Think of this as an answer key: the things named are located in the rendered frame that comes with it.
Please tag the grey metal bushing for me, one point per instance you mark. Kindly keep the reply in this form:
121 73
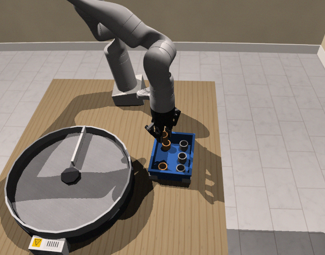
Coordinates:
182 154
180 166
183 148

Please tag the bronze bushing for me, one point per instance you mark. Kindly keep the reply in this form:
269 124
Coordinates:
164 165
168 145
165 136

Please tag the blue crate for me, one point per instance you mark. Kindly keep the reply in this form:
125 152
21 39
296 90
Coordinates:
170 157

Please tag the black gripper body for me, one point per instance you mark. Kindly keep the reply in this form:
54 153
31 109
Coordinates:
159 117

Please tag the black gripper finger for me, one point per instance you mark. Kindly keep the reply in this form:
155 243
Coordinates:
172 123
158 131

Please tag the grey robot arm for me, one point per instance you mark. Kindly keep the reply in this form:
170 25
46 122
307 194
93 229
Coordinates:
107 21

